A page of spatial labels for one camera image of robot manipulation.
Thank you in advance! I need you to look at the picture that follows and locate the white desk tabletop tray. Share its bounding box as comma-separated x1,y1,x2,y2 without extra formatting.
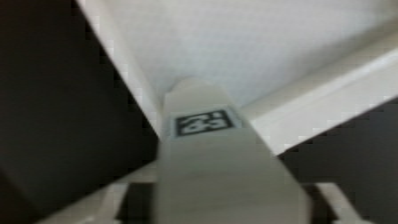
33,0,398,224

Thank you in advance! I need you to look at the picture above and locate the white leg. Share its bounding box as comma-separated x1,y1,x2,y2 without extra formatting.
152,78,310,224

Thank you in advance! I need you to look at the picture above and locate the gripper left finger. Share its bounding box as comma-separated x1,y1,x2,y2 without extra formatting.
88,182,154,224

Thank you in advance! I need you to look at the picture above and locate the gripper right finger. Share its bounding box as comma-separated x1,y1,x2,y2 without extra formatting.
302,182,373,224

